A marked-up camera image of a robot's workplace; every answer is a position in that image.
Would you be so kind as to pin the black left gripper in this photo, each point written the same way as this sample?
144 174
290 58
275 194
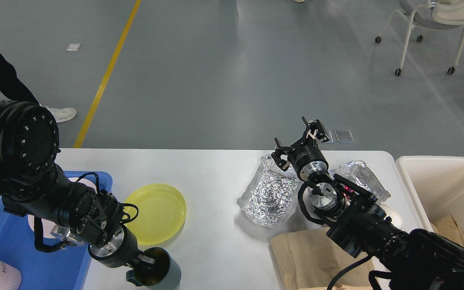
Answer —
122 250

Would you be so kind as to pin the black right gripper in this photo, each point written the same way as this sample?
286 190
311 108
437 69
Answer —
308 161

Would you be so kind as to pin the dark green mug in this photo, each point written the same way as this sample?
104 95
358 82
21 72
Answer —
164 275

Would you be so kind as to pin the yellow plastic plate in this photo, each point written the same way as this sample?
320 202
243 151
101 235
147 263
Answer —
160 215

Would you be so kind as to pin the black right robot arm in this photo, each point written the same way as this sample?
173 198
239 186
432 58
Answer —
420 260

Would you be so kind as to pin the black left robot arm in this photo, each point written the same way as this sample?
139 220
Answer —
31 183

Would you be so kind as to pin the crumpled foil tray left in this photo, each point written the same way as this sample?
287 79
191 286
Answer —
270 198

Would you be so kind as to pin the foil tray right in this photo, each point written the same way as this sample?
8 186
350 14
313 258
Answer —
357 171

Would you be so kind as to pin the pink plate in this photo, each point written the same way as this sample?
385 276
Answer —
48 225

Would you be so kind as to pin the brown paper bag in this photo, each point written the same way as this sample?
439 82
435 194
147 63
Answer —
308 259

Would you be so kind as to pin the white paper cup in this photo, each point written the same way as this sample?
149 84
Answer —
396 219

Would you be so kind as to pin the blue plastic tray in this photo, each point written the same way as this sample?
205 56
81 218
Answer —
65 269

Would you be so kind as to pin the beige waste bin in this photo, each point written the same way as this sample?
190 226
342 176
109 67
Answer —
436 186

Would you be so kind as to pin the brown paper in bin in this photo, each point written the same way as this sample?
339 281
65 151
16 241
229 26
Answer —
448 228

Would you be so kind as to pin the white office chair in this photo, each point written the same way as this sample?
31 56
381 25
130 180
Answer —
438 15

